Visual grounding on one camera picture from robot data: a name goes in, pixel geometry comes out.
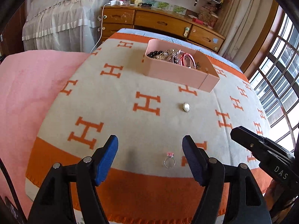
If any red string bracelet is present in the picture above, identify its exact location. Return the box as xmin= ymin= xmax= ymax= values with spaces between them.
xmin=178 ymin=52 xmax=197 ymax=69

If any silver rhinestone leaf hair comb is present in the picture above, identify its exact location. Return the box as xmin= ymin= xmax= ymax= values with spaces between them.
xmin=154 ymin=49 xmax=181 ymax=61

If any black bead bracelet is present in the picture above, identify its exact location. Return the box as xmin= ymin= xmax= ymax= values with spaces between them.
xmin=147 ymin=50 xmax=164 ymax=59

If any pink jewelry tray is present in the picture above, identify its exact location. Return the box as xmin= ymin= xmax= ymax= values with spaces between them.
xmin=143 ymin=39 xmax=220 ymax=92

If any window with dark grille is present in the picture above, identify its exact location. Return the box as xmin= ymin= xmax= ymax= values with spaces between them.
xmin=250 ymin=14 xmax=298 ymax=152

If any orange H pattern blanket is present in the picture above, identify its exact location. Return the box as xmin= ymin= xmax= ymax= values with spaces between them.
xmin=25 ymin=33 xmax=271 ymax=223

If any round pearl earring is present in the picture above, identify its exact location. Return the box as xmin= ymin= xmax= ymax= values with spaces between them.
xmin=182 ymin=103 xmax=191 ymax=112

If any pink bed cover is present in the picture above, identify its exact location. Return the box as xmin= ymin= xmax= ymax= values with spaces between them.
xmin=0 ymin=50 xmax=89 ymax=215

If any beige curtain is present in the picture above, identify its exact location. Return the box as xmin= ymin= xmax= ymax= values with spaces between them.
xmin=218 ymin=0 xmax=273 ymax=67

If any white lace covered piano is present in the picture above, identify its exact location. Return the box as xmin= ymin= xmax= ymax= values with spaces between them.
xmin=22 ymin=0 xmax=109 ymax=53

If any wooden desk with drawers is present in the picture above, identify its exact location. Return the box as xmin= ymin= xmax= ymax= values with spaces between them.
xmin=99 ymin=5 xmax=225 ymax=53

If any silver ring pink stone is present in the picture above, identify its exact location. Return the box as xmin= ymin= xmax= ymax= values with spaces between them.
xmin=163 ymin=152 xmax=176 ymax=168

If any white charger cable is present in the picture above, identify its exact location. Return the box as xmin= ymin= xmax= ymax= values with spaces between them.
xmin=90 ymin=0 xmax=124 ymax=54

